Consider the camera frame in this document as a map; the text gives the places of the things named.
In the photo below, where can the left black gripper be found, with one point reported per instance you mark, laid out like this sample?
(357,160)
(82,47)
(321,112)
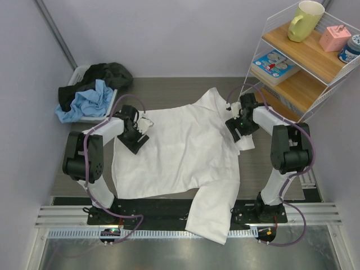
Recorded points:
(134,145)

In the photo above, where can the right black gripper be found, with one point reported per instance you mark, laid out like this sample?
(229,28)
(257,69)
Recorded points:
(232,124)

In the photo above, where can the white long sleeve shirt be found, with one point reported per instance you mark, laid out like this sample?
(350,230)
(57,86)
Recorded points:
(188,147)

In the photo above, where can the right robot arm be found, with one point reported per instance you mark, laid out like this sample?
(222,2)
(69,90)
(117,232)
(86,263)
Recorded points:
(291,154)

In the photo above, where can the light blue shirt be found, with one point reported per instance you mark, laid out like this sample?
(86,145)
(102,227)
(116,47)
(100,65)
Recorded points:
(92,103)

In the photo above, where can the blue white book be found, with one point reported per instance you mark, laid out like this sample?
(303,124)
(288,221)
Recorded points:
(273,67)

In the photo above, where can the black shirt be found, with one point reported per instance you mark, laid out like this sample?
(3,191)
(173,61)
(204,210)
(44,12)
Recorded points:
(115,76)

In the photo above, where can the grey plastic basket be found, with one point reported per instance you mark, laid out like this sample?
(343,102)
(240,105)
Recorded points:
(89,97)

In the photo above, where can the pink cube box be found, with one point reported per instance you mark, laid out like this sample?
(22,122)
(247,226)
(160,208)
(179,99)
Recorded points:
(334,38)

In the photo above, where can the blue white tin can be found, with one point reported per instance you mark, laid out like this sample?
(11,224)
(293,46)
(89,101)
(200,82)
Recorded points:
(351,50)

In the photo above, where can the yellow green mug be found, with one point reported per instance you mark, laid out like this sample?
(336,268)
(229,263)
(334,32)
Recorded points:
(307,16)

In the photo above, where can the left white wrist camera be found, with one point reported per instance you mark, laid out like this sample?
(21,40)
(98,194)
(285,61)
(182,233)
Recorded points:
(143,125)

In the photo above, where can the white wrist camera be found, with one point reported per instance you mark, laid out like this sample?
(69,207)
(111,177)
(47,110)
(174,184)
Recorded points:
(143,125)
(235,109)

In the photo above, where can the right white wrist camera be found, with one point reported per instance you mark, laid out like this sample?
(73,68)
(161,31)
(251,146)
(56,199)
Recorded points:
(235,109)

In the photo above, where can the white wire wooden shelf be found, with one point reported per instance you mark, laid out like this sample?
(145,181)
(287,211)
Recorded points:
(321,73)

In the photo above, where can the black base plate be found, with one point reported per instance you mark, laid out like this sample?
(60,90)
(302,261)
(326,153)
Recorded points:
(172,214)

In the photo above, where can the white slotted cable duct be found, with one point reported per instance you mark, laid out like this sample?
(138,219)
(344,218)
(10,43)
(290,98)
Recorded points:
(107,233)

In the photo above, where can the aluminium rail frame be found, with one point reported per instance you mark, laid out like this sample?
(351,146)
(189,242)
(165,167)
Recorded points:
(312,238)

